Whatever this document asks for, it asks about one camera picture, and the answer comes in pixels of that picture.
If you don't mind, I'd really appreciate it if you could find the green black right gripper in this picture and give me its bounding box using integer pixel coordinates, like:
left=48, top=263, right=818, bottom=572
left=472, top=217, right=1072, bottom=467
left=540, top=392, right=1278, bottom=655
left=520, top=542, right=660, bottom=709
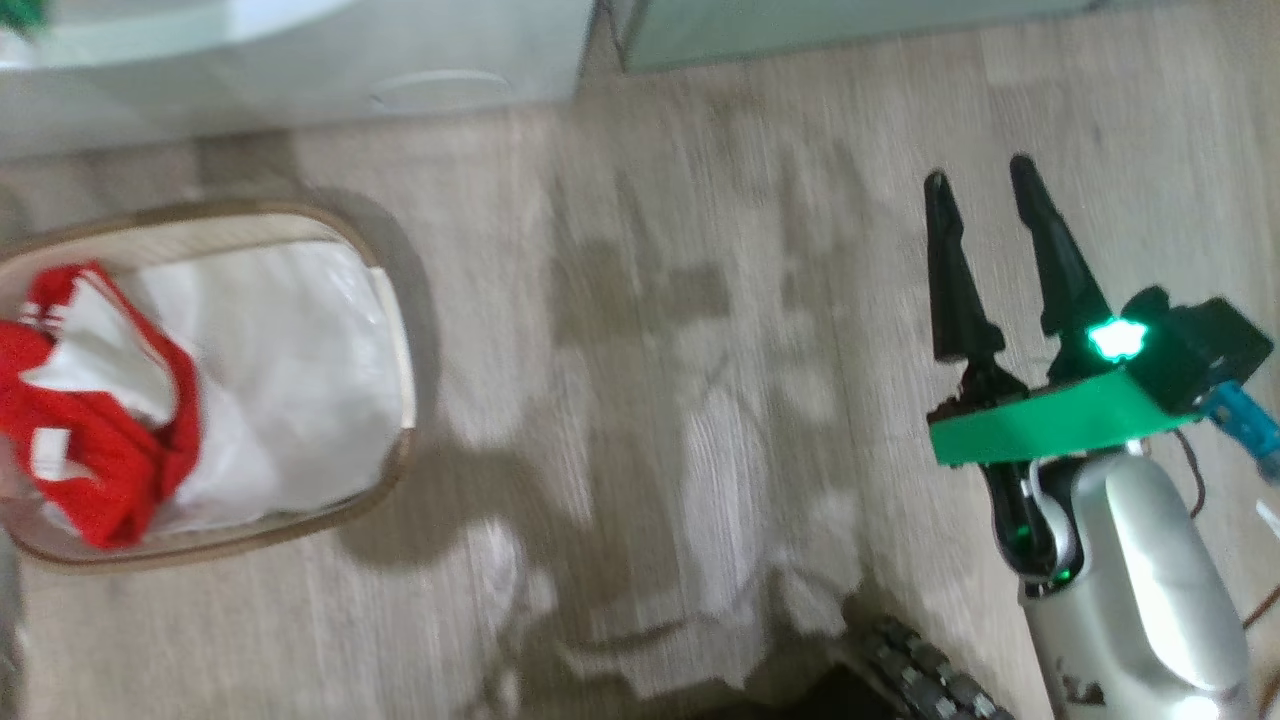
left=924, top=153, right=1197, bottom=469

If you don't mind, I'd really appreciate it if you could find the red and white jersey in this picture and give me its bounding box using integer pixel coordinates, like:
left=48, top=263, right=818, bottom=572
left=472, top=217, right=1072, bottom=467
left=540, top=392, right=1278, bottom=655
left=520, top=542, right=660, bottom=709
left=0, top=262, right=202, bottom=550

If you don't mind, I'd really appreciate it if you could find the cream perforated laundry basket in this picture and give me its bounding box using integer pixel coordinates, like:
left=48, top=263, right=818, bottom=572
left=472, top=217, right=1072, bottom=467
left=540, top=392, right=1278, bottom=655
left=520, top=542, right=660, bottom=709
left=0, top=200, right=418, bottom=573

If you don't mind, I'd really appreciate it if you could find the white cloth in basket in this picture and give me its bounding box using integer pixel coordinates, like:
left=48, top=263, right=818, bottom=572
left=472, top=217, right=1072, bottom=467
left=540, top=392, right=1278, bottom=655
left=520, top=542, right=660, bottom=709
left=115, top=240, right=407, bottom=533

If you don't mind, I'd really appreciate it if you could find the white washing machine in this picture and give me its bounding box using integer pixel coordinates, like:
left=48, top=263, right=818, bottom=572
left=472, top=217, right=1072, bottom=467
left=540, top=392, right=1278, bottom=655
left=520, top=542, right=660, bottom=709
left=0, top=0, right=601, bottom=163

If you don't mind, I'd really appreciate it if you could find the pale green cabinet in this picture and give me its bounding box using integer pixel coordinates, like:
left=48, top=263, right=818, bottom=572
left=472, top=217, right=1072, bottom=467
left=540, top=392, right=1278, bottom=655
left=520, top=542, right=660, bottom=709
left=620, top=0, right=1111, bottom=73

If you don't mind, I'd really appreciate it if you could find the round white filter cover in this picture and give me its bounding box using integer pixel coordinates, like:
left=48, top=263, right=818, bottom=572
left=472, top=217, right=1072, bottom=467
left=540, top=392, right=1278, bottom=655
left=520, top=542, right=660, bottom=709
left=368, top=68, right=513, bottom=114

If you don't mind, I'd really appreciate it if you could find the thin cable of right arm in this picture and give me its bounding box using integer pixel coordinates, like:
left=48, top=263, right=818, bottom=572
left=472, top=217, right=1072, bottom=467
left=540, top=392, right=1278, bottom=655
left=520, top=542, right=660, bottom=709
left=1170, top=380, right=1280, bottom=641

